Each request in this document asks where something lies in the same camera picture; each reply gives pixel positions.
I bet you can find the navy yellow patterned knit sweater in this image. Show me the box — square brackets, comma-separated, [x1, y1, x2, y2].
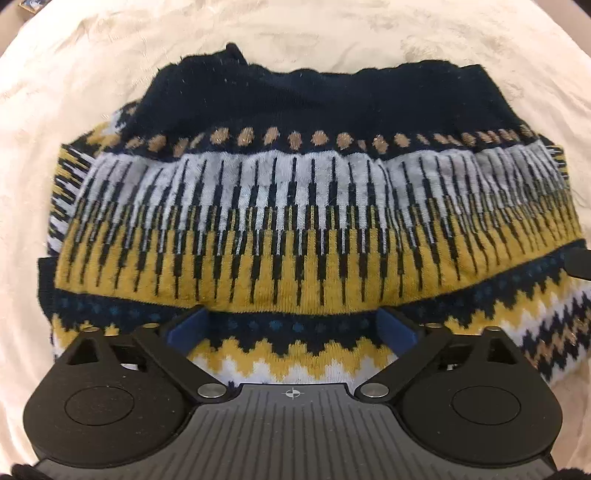
[37, 42, 591, 387]

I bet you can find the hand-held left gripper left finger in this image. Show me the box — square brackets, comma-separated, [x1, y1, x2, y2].
[53, 305, 230, 402]

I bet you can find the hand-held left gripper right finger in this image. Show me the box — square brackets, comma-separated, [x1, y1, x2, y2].
[355, 305, 528, 402]

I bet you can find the cream bed blanket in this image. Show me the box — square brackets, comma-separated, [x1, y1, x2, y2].
[0, 0, 591, 468]

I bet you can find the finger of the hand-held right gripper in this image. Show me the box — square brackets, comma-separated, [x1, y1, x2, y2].
[565, 248, 591, 280]

